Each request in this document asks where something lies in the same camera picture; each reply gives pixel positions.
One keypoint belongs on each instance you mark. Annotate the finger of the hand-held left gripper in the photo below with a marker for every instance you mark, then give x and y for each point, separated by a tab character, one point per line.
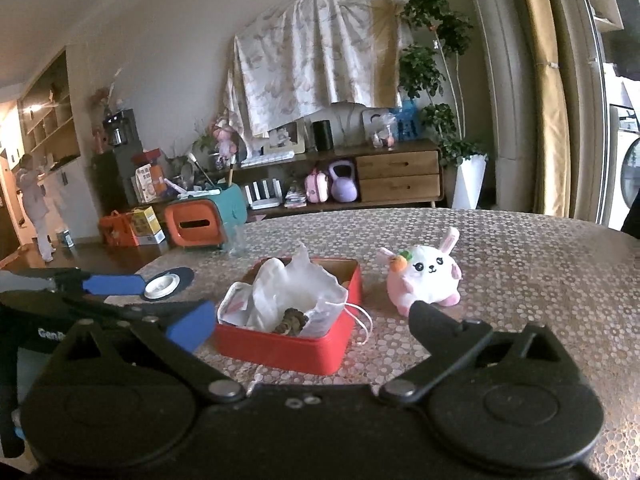
100	310
115	285

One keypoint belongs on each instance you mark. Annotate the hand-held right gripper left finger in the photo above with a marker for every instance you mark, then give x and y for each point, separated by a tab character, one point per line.
192	325

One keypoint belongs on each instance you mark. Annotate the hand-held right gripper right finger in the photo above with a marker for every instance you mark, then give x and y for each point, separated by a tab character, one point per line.
430	322

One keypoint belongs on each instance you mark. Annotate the blue printed child face mask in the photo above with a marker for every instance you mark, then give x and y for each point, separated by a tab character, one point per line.
235	305

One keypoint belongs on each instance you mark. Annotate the brown hair scrunchie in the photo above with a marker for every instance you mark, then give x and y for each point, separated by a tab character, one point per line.
290	321

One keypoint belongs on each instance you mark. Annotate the red tin box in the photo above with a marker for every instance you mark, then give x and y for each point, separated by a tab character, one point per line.
290	355

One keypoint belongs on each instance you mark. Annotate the white lace cloth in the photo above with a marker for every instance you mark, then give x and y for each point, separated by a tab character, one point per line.
295	280

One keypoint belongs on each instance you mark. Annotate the white tape roll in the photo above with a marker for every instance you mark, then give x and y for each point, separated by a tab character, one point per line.
152	291

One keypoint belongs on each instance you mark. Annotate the dark round coaster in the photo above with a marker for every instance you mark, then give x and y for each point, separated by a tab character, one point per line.
186	276

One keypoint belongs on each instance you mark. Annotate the white bunny plush toy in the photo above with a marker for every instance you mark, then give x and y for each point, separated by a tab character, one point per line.
430	270

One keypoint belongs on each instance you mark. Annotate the orange bag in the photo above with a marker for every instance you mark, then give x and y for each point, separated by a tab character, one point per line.
117	232

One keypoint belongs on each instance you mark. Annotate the small tin can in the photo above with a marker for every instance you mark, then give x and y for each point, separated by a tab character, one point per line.
66	240

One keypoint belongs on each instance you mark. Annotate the yellow carton box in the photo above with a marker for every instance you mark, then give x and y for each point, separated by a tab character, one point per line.
147	222

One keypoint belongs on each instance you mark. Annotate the clear glass cup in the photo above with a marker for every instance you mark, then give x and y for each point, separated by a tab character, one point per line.
237	242

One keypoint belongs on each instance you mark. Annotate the white and orange snack box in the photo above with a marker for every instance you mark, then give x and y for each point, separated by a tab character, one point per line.
150	180

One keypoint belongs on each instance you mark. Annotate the teal and orange tissue box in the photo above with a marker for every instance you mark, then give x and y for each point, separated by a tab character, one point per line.
230	210

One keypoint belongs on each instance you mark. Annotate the red gift box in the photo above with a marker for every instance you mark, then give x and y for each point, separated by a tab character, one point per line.
147	156

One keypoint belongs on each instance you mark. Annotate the white router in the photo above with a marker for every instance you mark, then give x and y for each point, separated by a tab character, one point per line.
262	202

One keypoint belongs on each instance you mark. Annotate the white planter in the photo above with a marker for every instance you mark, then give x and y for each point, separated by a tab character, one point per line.
470	185

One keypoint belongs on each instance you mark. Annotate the wooden drawer cabinet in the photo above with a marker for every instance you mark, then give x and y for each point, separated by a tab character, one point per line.
400	175

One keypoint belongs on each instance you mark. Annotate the black water dispenser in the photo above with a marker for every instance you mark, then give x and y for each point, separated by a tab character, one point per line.
122	130

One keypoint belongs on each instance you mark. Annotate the purple kettlebell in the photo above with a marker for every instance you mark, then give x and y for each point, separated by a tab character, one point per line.
344	187

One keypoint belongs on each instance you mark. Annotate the stack of small books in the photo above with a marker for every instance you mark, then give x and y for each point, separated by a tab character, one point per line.
296	200

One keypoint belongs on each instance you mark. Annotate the pink toy case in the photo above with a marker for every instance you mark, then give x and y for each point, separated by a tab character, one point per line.
318	187

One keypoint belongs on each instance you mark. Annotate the pink doll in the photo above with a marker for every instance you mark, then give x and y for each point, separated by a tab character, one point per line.
225	142

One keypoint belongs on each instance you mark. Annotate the white keyboard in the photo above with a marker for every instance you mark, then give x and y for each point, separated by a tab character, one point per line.
267	159

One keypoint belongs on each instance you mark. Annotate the glass globe ornament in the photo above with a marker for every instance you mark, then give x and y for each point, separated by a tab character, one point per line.
385	135

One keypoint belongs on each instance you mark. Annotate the black speaker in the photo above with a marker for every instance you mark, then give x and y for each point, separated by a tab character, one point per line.
323	135

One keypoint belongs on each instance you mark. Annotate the white shell shaped ornament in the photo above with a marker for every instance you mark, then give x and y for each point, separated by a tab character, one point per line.
350	120

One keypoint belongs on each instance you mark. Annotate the white standing air conditioner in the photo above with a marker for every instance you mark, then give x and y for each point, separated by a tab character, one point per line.
520	110

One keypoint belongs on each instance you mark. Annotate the yellow curtain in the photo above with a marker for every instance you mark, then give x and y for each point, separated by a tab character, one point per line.
550	110

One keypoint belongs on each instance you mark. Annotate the washing machine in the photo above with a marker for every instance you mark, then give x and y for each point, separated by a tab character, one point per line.
625	160

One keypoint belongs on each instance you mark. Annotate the floral bed sheet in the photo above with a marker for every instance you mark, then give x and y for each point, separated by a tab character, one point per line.
310	60

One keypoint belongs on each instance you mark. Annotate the green potted plant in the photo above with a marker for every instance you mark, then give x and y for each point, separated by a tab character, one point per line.
430	20

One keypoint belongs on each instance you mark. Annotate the wooden wall shelf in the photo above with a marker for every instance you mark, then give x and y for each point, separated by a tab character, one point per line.
50	120

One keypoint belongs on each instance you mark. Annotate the photo frame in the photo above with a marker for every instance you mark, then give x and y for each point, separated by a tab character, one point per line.
284	136

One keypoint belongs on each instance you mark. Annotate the white picture frame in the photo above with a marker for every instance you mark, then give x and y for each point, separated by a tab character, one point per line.
372	117

